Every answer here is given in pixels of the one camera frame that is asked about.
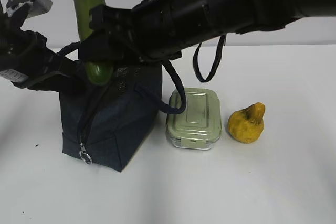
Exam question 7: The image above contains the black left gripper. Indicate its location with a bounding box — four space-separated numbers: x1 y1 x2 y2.
7 31 86 94

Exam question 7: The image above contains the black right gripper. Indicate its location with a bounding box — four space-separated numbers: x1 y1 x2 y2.
78 5 182 64

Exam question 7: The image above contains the navy blue lunch bag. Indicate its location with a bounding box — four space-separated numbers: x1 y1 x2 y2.
56 41 187 173

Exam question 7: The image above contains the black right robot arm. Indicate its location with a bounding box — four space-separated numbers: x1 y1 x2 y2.
78 0 335 64

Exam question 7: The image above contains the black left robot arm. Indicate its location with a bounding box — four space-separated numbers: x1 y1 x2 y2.
1 12 86 95

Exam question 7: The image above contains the yellow toy gourd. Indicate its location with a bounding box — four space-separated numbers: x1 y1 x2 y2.
227 102 266 144

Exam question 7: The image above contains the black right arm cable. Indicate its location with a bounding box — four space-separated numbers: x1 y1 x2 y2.
193 34 227 83

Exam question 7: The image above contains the green cucumber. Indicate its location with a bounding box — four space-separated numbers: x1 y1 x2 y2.
73 0 114 86

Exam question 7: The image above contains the green lid glass container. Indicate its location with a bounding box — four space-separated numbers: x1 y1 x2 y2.
166 88 222 150

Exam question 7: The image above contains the silver zipper pull ring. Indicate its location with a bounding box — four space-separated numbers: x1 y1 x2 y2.
79 142 93 165

